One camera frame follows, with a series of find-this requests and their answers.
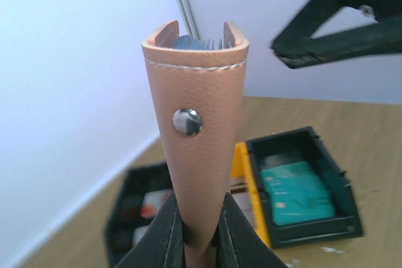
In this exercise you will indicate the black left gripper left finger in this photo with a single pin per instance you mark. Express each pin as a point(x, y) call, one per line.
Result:
point(162, 244)

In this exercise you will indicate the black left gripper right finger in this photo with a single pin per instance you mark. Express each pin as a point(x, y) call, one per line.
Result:
point(238, 245)

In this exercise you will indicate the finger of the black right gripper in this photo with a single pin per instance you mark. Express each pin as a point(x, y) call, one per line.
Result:
point(296, 47)

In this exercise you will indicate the red white cards in bin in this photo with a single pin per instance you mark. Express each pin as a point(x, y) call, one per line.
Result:
point(152, 203)

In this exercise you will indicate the teal cards stack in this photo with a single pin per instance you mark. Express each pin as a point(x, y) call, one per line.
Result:
point(297, 194)

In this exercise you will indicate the black divided bin left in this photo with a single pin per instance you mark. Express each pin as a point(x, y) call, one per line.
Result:
point(125, 213)

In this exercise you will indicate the yellow plastic bin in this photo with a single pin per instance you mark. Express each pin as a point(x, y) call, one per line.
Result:
point(243, 187)

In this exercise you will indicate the black bin right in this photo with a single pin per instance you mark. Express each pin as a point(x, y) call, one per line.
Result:
point(304, 144)

